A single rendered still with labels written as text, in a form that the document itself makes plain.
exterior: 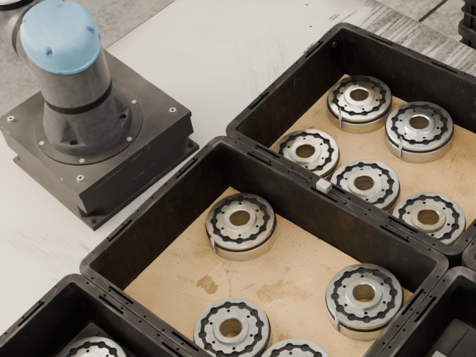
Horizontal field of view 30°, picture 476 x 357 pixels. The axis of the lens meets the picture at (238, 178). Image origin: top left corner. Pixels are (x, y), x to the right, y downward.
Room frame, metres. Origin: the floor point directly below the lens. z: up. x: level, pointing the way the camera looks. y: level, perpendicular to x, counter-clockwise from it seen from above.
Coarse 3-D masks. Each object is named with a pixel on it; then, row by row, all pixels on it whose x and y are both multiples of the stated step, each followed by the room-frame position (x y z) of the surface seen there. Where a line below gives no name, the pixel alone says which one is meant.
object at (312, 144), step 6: (294, 144) 0.92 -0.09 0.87; (300, 144) 0.92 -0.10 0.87; (306, 144) 0.92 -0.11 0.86; (312, 144) 0.91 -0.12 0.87; (318, 144) 0.91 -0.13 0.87; (294, 150) 0.91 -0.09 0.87; (318, 150) 0.90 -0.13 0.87; (294, 156) 0.90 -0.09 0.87; (312, 156) 0.89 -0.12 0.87; (318, 156) 0.89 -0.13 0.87; (300, 162) 0.88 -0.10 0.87; (306, 162) 0.88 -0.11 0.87; (312, 162) 0.88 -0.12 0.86
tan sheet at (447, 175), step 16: (320, 112) 1.01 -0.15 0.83; (304, 128) 0.99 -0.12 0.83; (320, 128) 0.98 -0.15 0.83; (336, 128) 0.97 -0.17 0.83; (384, 128) 0.95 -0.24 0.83; (464, 128) 0.92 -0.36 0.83; (352, 144) 0.93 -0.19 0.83; (368, 144) 0.92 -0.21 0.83; (384, 144) 0.92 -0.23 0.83; (464, 144) 0.88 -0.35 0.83; (352, 160) 0.90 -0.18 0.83; (384, 160) 0.89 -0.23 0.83; (400, 160) 0.88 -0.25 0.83; (448, 160) 0.86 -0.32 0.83; (464, 160) 0.85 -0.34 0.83; (400, 176) 0.85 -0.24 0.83; (416, 176) 0.84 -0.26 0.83; (432, 176) 0.84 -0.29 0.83; (448, 176) 0.83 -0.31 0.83; (464, 176) 0.82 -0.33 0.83; (400, 192) 0.82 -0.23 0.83; (416, 192) 0.81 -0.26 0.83; (448, 192) 0.80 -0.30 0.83; (464, 192) 0.79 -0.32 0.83; (464, 208) 0.77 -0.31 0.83
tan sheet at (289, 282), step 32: (224, 192) 0.89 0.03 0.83; (192, 224) 0.84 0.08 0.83; (288, 224) 0.80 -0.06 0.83; (160, 256) 0.79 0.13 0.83; (192, 256) 0.78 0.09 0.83; (288, 256) 0.74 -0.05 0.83; (320, 256) 0.73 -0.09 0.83; (128, 288) 0.74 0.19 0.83; (160, 288) 0.73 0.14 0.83; (192, 288) 0.72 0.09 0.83; (224, 288) 0.71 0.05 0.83; (256, 288) 0.70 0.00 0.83; (288, 288) 0.69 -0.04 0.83; (320, 288) 0.68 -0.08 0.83; (192, 320) 0.67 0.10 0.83; (288, 320) 0.64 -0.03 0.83; (320, 320) 0.63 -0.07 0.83; (352, 352) 0.57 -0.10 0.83
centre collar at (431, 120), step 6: (408, 114) 0.94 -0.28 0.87; (414, 114) 0.93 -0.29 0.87; (420, 114) 0.93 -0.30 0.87; (426, 114) 0.93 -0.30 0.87; (408, 120) 0.92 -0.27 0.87; (432, 120) 0.91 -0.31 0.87; (408, 126) 0.91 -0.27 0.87; (432, 126) 0.90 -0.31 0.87; (408, 132) 0.90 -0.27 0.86; (414, 132) 0.90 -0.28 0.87; (420, 132) 0.89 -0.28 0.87; (426, 132) 0.89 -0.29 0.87
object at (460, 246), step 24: (336, 24) 1.10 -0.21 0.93; (312, 48) 1.06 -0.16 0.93; (408, 48) 1.01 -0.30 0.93; (288, 72) 1.01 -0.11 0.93; (456, 72) 0.94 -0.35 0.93; (264, 96) 0.98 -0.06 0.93; (240, 120) 0.93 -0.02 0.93; (288, 168) 0.82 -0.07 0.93; (336, 192) 0.76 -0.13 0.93; (384, 216) 0.71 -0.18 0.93; (432, 240) 0.65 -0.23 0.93; (456, 264) 0.62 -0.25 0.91
